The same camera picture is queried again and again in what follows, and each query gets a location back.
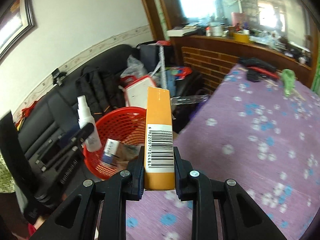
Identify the red plastic basket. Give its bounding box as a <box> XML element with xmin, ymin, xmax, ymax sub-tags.
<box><xmin>82</xmin><ymin>106</ymin><xmax>148</xmax><ymax>181</ymax></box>

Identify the black and red tool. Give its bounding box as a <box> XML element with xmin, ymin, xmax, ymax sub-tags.
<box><xmin>238</xmin><ymin>57</ymin><xmax>278</xmax><ymax>79</ymax></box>

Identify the red blue printed bag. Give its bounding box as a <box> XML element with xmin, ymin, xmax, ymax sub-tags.
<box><xmin>166</xmin><ymin>66</ymin><xmax>193</xmax><ymax>81</ymax></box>

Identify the person's green patterned clothing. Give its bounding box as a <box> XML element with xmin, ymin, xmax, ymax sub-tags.
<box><xmin>0</xmin><ymin>153</ymin><xmax>16</xmax><ymax>193</ymax></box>

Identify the clear plastic bag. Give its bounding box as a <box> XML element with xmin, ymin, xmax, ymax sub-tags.
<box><xmin>120</xmin><ymin>54</ymin><xmax>148</xmax><ymax>81</ymax></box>

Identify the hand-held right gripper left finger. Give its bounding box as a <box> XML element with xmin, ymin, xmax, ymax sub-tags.
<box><xmin>30</xmin><ymin>146</ymin><xmax>146</xmax><ymax>240</ymax></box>

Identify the white patterned strap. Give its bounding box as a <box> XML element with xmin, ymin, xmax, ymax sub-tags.
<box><xmin>157</xmin><ymin>45</ymin><xmax>170</xmax><ymax>91</ymax></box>

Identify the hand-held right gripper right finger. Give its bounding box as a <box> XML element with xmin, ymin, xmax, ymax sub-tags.
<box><xmin>173</xmin><ymin>146</ymin><xmax>288</xmax><ymax>240</ymax></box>

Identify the clear plastic wrap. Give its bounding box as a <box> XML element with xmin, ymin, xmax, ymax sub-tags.
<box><xmin>171</xmin><ymin>93</ymin><xmax>211</xmax><ymax>108</ymax></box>

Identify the black jacket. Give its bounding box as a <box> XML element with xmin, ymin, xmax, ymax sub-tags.
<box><xmin>75</xmin><ymin>66</ymin><xmax>126</xmax><ymax>117</ymax></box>

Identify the flat white box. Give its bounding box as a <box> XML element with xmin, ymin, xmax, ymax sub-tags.
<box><xmin>166</xmin><ymin>27</ymin><xmax>198</xmax><ymax>38</ymax></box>

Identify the green cloth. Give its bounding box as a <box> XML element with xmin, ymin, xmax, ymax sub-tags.
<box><xmin>281</xmin><ymin>69</ymin><xmax>297</xmax><ymax>97</ymax></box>

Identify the dark picture frame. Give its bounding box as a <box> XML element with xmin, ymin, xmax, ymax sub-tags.
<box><xmin>0</xmin><ymin>0</ymin><xmax>37</xmax><ymax>61</ymax></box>

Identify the white spray bottle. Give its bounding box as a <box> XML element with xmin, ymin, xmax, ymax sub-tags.
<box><xmin>76</xmin><ymin>95</ymin><xmax>103</xmax><ymax>153</ymax></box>

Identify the orange box with barcode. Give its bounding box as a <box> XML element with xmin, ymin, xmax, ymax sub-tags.
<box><xmin>145</xmin><ymin>86</ymin><xmax>176</xmax><ymax>191</ymax></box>

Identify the glass partition window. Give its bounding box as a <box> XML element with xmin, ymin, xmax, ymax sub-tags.
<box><xmin>172</xmin><ymin>0</ymin><xmax>313</xmax><ymax>55</ymax></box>

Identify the dark paper bag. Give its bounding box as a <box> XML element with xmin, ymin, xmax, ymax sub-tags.
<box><xmin>136</xmin><ymin>41</ymin><xmax>176</xmax><ymax>73</ymax></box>

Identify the black leather sofa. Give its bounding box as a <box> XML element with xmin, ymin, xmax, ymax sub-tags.
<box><xmin>14</xmin><ymin>44</ymin><xmax>156</xmax><ymax>181</ymax></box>

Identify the wooden counter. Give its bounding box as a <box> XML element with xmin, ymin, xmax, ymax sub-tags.
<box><xmin>169</xmin><ymin>34</ymin><xmax>313</xmax><ymax>93</ymax></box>

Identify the blue white medicine box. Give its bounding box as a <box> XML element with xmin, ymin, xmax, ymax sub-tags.
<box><xmin>101</xmin><ymin>139</ymin><xmax>121</xmax><ymax>167</ymax></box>

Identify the black wall clamp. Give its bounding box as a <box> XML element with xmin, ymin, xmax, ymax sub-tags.
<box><xmin>51</xmin><ymin>68</ymin><xmax>67</xmax><ymax>86</ymax></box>

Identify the purple floral tablecloth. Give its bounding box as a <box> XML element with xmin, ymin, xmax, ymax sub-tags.
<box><xmin>126</xmin><ymin>63</ymin><xmax>320</xmax><ymax>240</ymax></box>

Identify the white red-rimmed container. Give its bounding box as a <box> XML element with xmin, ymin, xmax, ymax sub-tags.
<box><xmin>124</xmin><ymin>76</ymin><xmax>157</xmax><ymax>107</ymax></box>

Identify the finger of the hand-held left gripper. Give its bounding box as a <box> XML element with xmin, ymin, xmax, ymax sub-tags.
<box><xmin>41</xmin><ymin>123</ymin><xmax>95</xmax><ymax>172</ymax></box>
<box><xmin>34</xmin><ymin>134</ymin><xmax>75</xmax><ymax>167</ymax></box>

